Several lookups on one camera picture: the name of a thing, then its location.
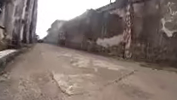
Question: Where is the stained weathered concrete wall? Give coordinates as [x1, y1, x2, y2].
[55, 0, 177, 69]

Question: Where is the cracked grey concrete road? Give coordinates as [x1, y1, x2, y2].
[0, 36, 177, 100]

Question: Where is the distant pale building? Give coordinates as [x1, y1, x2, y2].
[42, 16, 68, 47]

